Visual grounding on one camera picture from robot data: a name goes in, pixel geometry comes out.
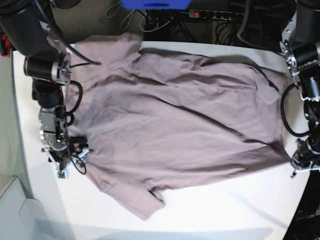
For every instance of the mauve t-shirt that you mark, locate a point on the mauve t-shirt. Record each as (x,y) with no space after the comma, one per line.
(158,120)

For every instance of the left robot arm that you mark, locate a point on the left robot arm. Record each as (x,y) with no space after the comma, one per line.
(300,47)

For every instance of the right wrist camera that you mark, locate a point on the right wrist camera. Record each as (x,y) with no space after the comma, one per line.
(63,174)

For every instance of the black power strip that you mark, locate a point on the black power strip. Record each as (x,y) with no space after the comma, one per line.
(215,15)

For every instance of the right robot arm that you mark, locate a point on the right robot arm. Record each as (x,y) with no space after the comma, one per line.
(29,27)

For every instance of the grey side table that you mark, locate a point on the grey side table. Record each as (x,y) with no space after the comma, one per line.
(22,218)

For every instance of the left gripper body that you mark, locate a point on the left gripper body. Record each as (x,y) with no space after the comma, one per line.
(303,160)

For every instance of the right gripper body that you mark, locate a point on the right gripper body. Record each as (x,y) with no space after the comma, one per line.
(66,158)

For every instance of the blue box at top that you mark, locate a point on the blue box at top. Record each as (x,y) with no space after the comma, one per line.
(155,4)

